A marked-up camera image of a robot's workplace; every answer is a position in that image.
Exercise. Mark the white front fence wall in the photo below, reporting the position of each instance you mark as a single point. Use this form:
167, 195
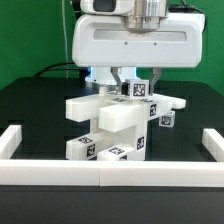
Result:
103, 173

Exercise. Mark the white left fence wall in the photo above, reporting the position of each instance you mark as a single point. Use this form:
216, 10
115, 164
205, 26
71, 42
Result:
10, 140

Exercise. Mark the white chair back frame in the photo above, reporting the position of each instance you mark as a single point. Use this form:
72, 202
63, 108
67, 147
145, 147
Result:
117, 112

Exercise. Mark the small tagged cube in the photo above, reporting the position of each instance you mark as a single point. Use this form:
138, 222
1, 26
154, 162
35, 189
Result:
167, 120
138, 89

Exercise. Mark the white right fence wall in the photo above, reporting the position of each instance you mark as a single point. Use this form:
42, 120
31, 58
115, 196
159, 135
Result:
214, 143

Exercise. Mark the white chair seat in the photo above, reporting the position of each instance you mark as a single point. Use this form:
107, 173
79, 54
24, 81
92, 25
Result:
134, 136

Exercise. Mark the white fence wall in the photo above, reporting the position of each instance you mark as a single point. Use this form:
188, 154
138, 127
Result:
10, 140
103, 173
214, 143

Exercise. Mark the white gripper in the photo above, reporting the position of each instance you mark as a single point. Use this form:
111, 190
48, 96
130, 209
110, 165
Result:
136, 33

